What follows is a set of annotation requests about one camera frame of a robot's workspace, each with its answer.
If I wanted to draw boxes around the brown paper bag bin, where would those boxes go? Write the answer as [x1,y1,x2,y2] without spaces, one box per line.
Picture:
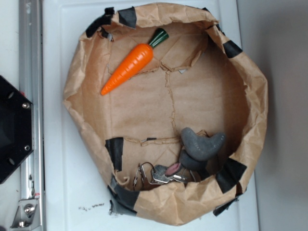
[63,3,268,225]

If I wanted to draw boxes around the orange toy carrot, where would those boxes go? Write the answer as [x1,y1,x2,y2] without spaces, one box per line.
[101,28,169,95]

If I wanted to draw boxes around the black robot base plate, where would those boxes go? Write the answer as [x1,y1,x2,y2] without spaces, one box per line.
[0,77,33,184]

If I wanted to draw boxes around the white tray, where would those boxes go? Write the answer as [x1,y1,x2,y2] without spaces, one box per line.
[42,0,259,231]

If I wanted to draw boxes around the metal corner bracket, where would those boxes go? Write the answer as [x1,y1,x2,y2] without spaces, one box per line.
[10,199,40,231]

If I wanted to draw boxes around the aluminium frame rail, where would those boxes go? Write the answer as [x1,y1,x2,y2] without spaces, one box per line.
[18,0,46,231]

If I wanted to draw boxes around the grey plush bunny toy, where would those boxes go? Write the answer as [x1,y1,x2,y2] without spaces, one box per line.
[165,128,226,179]

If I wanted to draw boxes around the silver keys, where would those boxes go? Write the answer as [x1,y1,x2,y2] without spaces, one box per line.
[132,162,188,191]

